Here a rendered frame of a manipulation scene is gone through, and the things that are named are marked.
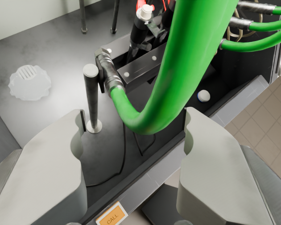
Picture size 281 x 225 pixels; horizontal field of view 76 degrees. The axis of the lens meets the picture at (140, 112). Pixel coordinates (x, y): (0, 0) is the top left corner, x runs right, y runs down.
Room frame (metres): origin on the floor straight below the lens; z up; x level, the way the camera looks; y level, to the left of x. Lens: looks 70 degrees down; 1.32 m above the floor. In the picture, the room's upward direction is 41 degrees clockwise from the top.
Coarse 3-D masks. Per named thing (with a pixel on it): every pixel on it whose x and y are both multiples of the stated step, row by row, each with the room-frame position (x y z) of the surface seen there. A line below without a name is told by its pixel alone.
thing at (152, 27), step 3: (153, 21) 0.22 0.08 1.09; (147, 24) 0.20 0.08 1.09; (150, 24) 0.21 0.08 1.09; (153, 24) 0.21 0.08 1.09; (150, 27) 0.20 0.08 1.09; (153, 27) 0.21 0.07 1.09; (156, 27) 0.21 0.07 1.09; (150, 30) 0.20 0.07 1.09; (153, 30) 0.20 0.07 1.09; (156, 30) 0.21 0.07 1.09; (159, 30) 0.21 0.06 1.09; (153, 33) 0.20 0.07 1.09; (156, 33) 0.20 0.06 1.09; (159, 36) 0.20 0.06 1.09
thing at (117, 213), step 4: (116, 208) -0.04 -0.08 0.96; (120, 208) -0.03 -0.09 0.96; (104, 212) -0.06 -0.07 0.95; (112, 212) -0.05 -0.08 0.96; (116, 212) -0.04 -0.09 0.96; (120, 212) -0.04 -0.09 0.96; (100, 216) -0.06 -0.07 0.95; (108, 216) -0.05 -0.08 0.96; (112, 216) -0.05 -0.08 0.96; (116, 216) -0.05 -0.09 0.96; (120, 216) -0.04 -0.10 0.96; (96, 220) -0.07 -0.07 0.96; (104, 220) -0.06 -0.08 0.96; (108, 220) -0.06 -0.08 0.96; (112, 220) -0.06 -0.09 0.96; (116, 220) -0.05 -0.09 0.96; (100, 224) -0.07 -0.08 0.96; (104, 224) -0.07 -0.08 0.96; (108, 224) -0.06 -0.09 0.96; (112, 224) -0.06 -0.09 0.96
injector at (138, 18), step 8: (136, 16) 0.20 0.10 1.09; (152, 16) 0.22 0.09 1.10; (136, 24) 0.20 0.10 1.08; (144, 24) 0.20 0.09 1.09; (136, 32) 0.20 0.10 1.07; (144, 32) 0.21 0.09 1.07; (136, 40) 0.20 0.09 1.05; (144, 40) 0.22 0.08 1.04; (136, 48) 0.21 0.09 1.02; (144, 48) 0.20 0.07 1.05; (128, 56) 0.21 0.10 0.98
